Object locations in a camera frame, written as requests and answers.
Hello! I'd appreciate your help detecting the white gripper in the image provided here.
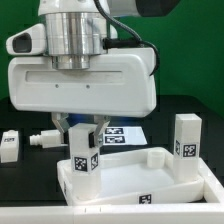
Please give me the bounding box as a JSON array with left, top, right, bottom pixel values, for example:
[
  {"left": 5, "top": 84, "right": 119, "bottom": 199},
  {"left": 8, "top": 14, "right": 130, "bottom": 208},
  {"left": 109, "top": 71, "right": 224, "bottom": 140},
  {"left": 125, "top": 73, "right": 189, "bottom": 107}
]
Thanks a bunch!
[{"left": 8, "top": 48, "right": 156, "bottom": 148}]

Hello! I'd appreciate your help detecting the white desk tabletop tray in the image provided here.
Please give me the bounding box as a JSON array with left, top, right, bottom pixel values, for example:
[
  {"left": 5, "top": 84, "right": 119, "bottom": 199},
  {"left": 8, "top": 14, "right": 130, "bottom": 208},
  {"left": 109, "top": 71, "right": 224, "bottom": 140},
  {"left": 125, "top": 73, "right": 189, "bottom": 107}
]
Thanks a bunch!
[{"left": 57, "top": 147, "right": 204, "bottom": 206}]

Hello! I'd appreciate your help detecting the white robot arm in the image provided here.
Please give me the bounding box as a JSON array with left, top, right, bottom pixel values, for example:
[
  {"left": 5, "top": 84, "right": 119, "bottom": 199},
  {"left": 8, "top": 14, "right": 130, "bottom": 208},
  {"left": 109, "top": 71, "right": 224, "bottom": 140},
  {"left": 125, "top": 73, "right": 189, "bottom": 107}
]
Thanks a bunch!
[{"left": 6, "top": 0, "right": 180, "bottom": 146}]

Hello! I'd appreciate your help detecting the white marker sheet with tags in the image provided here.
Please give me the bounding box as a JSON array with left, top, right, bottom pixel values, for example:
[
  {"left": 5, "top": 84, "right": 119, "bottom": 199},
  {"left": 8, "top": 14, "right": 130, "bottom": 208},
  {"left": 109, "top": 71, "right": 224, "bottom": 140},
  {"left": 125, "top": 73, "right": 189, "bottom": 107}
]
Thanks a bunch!
[{"left": 103, "top": 126, "right": 147, "bottom": 146}]

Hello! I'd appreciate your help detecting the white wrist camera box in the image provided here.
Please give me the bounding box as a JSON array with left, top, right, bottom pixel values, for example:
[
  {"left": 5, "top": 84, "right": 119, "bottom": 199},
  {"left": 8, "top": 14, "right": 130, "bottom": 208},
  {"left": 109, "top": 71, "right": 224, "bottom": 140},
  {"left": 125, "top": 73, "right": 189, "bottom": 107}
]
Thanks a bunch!
[{"left": 6, "top": 23, "right": 47, "bottom": 55}]

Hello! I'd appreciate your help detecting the grey braided camera cable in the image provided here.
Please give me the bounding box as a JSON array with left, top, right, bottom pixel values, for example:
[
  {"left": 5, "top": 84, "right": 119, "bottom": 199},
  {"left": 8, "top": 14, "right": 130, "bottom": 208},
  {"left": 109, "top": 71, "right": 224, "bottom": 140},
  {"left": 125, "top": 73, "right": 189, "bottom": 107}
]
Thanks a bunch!
[{"left": 93, "top": 0, "right": 161, "bottom": 78}]

